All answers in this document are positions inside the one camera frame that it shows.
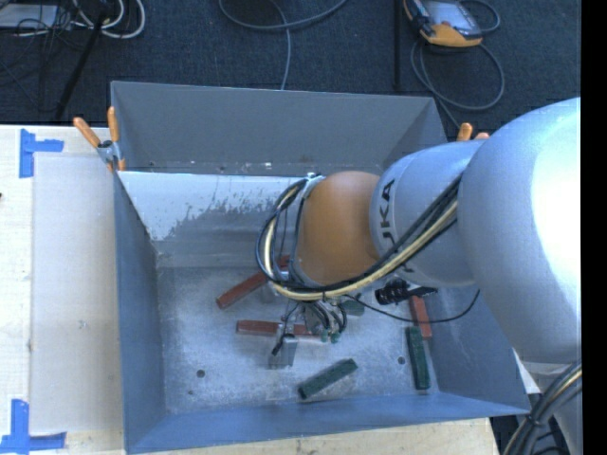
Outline black cylinder on white bracket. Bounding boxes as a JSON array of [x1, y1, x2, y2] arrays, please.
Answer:
[[374, 280, 440, 306]]

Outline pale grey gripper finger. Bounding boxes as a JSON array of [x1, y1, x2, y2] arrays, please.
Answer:
[[283, 334, 301, 368], [267, 333, 285, 370]]

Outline red-brown flat block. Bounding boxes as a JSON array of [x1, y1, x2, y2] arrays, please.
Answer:
[[215, 255, 291, 310], [235, 318, 324, 339], [408, 295, 434, 341]]

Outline pale wood flat board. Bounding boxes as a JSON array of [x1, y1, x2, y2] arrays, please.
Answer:
[[28, 152, 125, 438]]

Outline grey metal bin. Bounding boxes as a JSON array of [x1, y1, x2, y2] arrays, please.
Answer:
[[109, 81, 532, 455]]

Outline dark green flat block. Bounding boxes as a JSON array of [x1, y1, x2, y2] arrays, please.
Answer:
[[404, 325, 433, 391], [297, 357, 359, 401]]

